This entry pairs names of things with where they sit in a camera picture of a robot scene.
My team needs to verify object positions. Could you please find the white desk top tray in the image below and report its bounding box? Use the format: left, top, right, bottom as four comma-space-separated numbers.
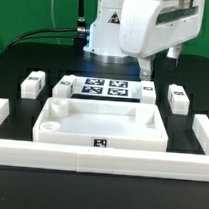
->
32, 97, 169, 152

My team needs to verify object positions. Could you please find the white U-shaped fence wall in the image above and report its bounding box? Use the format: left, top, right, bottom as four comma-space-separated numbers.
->
0, 98, 209, 182

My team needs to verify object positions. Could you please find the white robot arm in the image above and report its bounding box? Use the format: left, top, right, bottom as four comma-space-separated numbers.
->
84, 0, 205, 80

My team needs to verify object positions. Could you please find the fiducial marker sheet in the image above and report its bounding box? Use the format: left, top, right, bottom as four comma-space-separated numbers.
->
73, 77, 141, 100

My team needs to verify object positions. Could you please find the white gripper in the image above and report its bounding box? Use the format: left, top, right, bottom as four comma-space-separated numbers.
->
119, 0, 205, 80

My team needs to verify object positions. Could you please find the thin white cable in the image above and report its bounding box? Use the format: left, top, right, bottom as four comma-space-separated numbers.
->
48, 0, 65, 47

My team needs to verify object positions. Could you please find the black cable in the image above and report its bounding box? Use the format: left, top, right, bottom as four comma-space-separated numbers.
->
4, 0, 93, 57

